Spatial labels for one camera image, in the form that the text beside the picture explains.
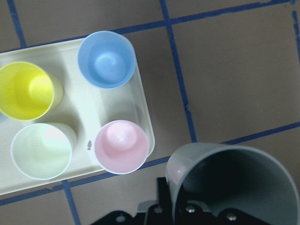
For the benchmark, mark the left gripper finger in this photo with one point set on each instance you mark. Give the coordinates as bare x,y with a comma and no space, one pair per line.
163,193

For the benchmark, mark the white plastic cup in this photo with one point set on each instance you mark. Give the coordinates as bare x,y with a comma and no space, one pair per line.
220,176

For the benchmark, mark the pink plastic cup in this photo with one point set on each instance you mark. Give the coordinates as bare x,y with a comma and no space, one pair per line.
121,147

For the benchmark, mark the pale green plastic cup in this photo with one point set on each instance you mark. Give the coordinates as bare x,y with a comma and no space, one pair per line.
43,151

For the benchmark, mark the blue plastic cup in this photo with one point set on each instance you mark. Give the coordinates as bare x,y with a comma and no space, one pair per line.
106,59

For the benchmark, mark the yellow plastic cup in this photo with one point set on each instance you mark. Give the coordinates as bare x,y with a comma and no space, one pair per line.
27,92

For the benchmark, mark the cream plastic tray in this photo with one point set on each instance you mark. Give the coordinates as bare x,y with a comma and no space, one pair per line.
84,107

